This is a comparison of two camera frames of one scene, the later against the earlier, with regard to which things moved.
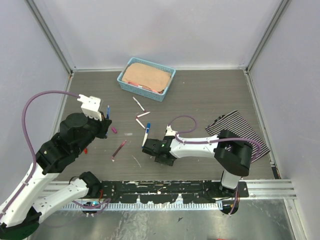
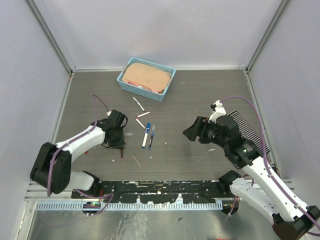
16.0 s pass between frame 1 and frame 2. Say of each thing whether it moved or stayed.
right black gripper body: moved
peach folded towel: stayed
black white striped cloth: stayed
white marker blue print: stayed
